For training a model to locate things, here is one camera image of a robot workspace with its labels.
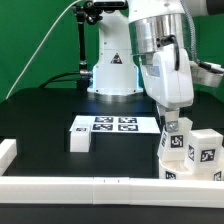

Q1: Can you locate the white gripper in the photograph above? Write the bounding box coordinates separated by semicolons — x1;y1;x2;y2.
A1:
139;45;194;132

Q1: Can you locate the white round stool seat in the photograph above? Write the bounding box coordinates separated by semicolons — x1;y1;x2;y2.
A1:
159;159;224;181

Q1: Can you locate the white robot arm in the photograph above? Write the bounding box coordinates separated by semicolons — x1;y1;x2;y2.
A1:
89;0;224;132

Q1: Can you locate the white fiducial marker sheet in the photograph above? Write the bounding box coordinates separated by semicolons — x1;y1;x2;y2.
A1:
70;115;160;134

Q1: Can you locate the black cable at base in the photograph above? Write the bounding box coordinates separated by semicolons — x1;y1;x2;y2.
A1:
38;71;83;90

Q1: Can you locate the black camera on mount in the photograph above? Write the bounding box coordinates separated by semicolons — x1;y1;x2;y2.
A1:
93;0;128;10

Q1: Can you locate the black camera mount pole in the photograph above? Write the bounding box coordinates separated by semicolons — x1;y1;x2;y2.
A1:
72;0;102;91

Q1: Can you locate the white cable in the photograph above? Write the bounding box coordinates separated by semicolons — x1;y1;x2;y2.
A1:
4;0;84;101

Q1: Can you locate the white U-shaped boundary frame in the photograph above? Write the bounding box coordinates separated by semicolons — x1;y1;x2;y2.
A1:
0;139;224;208

